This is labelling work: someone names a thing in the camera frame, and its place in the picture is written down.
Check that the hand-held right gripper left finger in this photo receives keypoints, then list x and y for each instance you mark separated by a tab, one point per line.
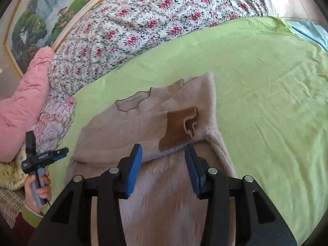
134	169

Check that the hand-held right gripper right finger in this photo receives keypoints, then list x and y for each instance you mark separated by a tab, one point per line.
192	171

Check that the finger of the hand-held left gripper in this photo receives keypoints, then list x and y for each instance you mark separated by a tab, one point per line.
60	153

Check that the beige knit sweater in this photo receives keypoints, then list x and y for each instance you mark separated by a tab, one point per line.
143	123

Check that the person's left forearm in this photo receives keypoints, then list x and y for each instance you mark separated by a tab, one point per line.
30	212

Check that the person's left hand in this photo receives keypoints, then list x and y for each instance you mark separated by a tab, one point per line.
28	193

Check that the yellow cartoon print cloth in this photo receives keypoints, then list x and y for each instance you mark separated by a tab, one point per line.
10	174

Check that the pastel floral pillow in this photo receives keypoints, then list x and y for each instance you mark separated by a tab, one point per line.
53	123

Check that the plaid cloth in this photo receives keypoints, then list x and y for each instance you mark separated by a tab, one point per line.
9	207

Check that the pink quilt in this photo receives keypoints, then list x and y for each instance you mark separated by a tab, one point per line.
23	102

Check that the green bed sheet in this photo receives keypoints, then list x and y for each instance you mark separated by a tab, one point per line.
266	94

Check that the gold framed landscape painting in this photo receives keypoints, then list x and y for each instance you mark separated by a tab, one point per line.
38	15

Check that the red floral quilt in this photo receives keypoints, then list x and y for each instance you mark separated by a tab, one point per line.
143	23

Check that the light blue cloth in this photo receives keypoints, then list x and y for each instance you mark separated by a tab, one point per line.
311	32

